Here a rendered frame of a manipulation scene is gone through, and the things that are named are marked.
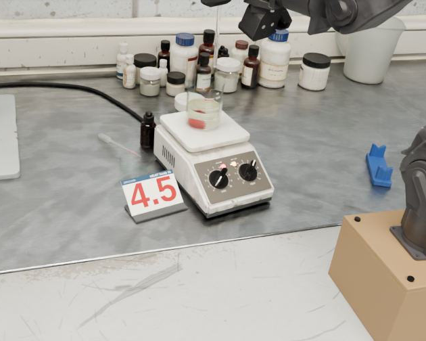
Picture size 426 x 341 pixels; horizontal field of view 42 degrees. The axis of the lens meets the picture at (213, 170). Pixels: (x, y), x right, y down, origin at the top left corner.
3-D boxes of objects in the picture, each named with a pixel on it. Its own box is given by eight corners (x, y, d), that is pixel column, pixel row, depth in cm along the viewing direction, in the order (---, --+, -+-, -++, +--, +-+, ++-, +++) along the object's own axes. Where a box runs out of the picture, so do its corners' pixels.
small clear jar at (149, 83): (157, 87, 125) (158, 65, 123) (161, 97, 122) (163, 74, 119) (137, 88, 124) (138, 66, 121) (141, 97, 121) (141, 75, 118)
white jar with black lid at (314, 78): (329, 84, 136) (335, 57, 132) (318, 93, 131) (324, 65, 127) (304, 76, 139) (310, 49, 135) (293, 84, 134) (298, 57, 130)
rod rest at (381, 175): (391, 187, 100) (396, 171, 98) (372, 185, 100) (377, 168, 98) (383, 159, 108) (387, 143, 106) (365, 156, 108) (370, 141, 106)
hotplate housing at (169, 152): (274, 202, 93) (281, 162, 88) (205, 221, 86) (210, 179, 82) (208, 139, 108) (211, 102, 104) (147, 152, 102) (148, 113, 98)
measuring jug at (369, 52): (314, 67, 145) (326, 11, 137) (341, 57, 153) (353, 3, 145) (376, 93, 135) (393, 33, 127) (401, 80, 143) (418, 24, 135)
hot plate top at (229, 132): (251, 140, 93) (253, 135, 93) (189, 153, 88) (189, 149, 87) (216, 109, 102) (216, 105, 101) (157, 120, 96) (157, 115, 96)
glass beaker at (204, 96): (210, 115, 99) (215, 70, 94) (227, 132, 94) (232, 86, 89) (174, 120, 96) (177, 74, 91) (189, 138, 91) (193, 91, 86)
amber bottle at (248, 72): (252, 81, 134) (257, 42, 128) (259, 88, 131) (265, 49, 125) (237, 82, 132) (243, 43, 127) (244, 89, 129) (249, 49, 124)
